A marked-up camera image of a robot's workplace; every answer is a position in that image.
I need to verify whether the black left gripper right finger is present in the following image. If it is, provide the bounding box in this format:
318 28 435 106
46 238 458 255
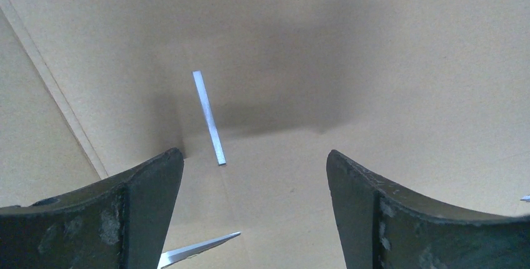
326 150 529 268

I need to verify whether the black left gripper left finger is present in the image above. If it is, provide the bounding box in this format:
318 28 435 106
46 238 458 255
1 148 184 268

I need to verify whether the brown cardboard box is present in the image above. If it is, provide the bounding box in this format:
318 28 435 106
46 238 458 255
1 0 529 268

